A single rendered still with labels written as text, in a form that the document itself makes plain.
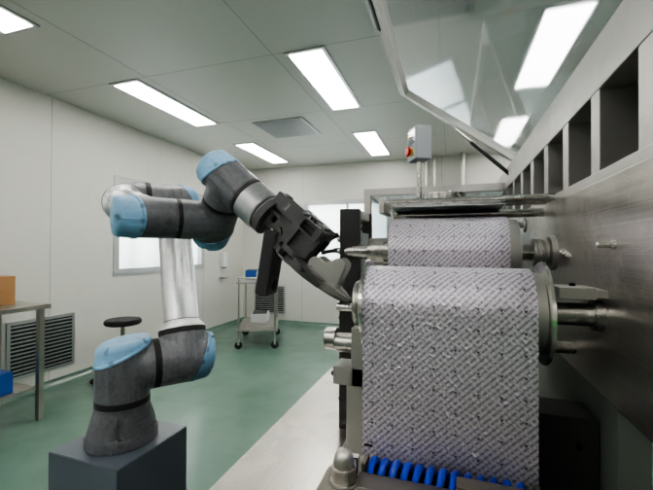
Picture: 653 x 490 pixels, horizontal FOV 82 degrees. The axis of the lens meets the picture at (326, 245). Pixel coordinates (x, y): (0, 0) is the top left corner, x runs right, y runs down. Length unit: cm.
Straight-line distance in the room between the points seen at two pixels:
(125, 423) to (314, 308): 574
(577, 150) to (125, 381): 103
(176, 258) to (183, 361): 26
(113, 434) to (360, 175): 578
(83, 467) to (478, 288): 86
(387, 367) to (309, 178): 617
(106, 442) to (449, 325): 76
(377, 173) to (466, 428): 588
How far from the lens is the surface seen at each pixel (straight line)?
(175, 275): 104
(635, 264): 55
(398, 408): 60
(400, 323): 57
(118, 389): 98
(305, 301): 664
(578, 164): 84
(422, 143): 118
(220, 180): 69
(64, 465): 107
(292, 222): 61
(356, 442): 73
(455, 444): 61
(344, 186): 644
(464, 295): 56
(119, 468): 97
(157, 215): 71
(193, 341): 100
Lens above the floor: 134
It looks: 1 degrees up
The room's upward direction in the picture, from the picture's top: straight up
